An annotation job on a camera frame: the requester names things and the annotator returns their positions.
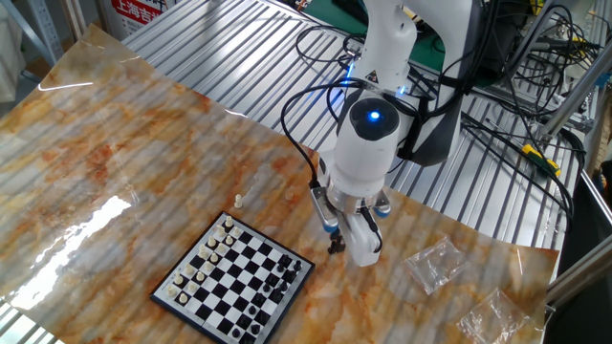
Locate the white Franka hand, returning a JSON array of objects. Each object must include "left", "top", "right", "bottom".
[{"left": 313, "top": 151, "right": 384, "bottom": 269}]

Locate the black and white chessboard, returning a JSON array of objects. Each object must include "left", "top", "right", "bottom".
[{"left": 149, "top": 210, "right": 317, "bottom": 344}]

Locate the clear plastic zip bag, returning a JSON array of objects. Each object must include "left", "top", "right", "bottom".
[
  {"left": 404, "top": 236, "right": 472, "bottom": 296},
  {"left": 456, "top": 286, "right": 533, "bottom": 344}
]

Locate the green cutting mat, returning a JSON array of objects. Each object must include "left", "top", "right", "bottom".
[{"left": 303, "top": 0, "right": 503, "bottom": 90}]

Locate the orange marble pattern mat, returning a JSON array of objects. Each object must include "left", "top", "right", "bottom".
[{"left": 0, "top": 23, "right": 560, "bottom": 344}]

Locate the aluminium table edge bar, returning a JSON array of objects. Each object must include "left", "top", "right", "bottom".
[{"left": 544, "top": 233, "right": 612, "bottom": 308}]

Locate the black box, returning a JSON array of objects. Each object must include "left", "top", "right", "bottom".
[{"left": 477, "top": 9, "right": 522, "bottom": 81}]

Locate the slanted aluminium profile bar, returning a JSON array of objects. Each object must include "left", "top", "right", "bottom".
[{"left": 538, "top": 45, "right": 612, "bottom": 140}]

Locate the red sign with characters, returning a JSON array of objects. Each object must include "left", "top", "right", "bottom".
[{"left": 110, "top": 0, "right": 166, "bottom": 26}]

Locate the grey perforated rack upright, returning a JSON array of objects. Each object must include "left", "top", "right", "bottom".
[{"left": 26, "top": 0, "right": 66, "bottom": 66}]

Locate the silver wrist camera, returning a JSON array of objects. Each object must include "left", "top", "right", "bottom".
[{"left": 309, "top": 185, "right": 340, "bottom": 234}]

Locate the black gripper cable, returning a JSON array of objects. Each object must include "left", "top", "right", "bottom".
[{"left": 359, "top": 205, "right": 384, "bottom": 253}]

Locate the black camera cable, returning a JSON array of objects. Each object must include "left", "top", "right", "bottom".
[{"left": 279, "top": 80, "right": 369, "bottom": 190}]

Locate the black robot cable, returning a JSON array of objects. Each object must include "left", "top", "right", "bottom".
[{"left": 461, "top": 66, "right": 588, "bottom": 230}]

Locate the yellow handled screwdriver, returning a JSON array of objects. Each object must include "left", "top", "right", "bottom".
[{"left": 485, "top": 117, "right": 563, "bottom": 178}]

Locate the grey aluminium profile post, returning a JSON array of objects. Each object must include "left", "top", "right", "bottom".
[{"left": 501, "top": 0, "right": 558, "bottom": 82}]

